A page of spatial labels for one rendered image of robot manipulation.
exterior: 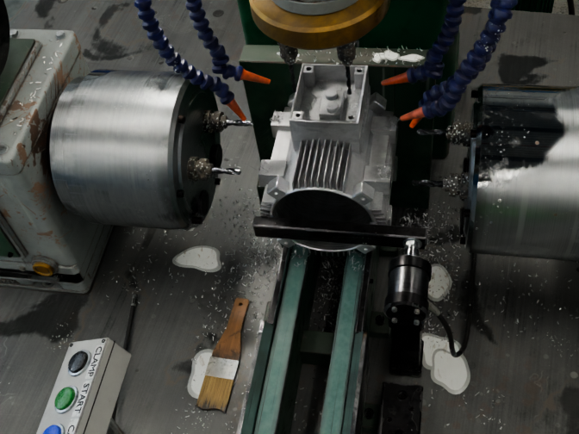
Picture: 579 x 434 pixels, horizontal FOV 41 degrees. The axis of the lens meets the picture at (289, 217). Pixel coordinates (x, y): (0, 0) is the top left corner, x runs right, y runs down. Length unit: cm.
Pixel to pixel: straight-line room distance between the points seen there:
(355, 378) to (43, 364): 55
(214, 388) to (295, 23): 60
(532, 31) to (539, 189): 77
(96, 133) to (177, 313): 37
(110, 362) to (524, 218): 57
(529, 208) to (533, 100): 15
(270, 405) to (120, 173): 40
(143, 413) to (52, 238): 32
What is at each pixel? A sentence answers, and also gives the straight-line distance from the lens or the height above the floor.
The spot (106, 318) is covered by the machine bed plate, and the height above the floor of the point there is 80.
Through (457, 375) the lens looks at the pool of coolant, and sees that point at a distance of 125.
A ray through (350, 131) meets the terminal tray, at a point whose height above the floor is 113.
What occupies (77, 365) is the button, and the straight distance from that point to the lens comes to 103.
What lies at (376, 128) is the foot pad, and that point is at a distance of 117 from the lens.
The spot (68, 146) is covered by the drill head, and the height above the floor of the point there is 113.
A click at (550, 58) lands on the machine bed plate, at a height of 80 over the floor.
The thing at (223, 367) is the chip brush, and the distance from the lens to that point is 127.
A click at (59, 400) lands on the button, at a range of 102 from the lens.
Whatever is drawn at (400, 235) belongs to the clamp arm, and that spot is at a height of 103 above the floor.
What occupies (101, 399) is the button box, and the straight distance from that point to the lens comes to 101.
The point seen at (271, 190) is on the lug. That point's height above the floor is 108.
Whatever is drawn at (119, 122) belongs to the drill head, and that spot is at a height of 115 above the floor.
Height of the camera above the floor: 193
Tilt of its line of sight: 53 degrees down
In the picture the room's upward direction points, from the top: 11 degrees counter-clockwise
